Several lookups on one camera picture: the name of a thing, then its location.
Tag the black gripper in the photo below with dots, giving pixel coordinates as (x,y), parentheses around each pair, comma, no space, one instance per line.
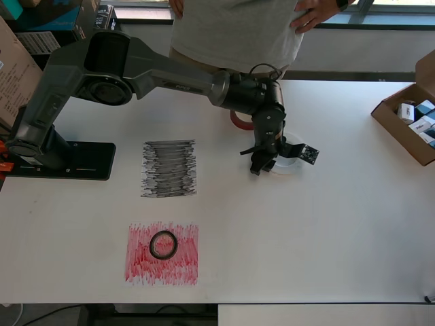
(268,151)

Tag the white tape roll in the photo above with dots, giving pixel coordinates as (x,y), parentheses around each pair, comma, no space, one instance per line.
(289,169)

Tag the dark grey Piper robot arm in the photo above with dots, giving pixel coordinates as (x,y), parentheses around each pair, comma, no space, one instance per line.
(102,68)

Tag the red tape roll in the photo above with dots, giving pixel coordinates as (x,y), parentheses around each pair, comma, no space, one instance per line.
(238,123)

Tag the black tape roll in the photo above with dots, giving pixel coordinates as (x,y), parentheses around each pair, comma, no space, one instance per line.
(164,258)

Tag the person left hand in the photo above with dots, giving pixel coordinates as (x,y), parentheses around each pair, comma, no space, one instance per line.
(314,13)

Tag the person right hand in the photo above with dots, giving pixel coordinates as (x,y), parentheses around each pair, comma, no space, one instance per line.
(177,6)

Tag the black scribbled paper sheet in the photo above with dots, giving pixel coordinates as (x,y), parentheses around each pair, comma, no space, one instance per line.
(168,168)

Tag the red scribbled paper sheet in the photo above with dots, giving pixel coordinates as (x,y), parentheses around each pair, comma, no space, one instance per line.
(183,268)

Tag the person in grey shirt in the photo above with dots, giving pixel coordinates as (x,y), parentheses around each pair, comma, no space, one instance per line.
(238,34)

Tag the open cardboard box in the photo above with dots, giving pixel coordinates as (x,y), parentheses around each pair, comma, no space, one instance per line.
(391,119)

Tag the white side table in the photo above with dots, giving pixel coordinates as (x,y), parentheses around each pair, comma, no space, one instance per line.
(323,316)

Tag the white and blue small carton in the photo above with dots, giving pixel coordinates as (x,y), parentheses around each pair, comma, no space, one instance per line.
(429,139)
(421,125)

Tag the black wrist watch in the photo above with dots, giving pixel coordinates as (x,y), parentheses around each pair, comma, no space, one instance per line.
(344,3)

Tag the small black box white text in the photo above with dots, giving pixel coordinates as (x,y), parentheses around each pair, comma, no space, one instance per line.
(103,17)

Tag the black AOC box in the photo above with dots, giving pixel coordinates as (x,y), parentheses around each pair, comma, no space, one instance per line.
(67,35)

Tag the black box with grid pattern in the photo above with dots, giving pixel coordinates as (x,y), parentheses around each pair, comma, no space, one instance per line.
(39,42)

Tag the tall GX760A cardboard box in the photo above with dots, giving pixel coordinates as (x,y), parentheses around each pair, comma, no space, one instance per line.
(13,74)

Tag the black box with teal script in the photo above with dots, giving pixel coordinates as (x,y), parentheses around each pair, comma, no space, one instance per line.
(44,13)

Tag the black table frame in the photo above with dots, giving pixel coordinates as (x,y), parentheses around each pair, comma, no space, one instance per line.
(102,316)

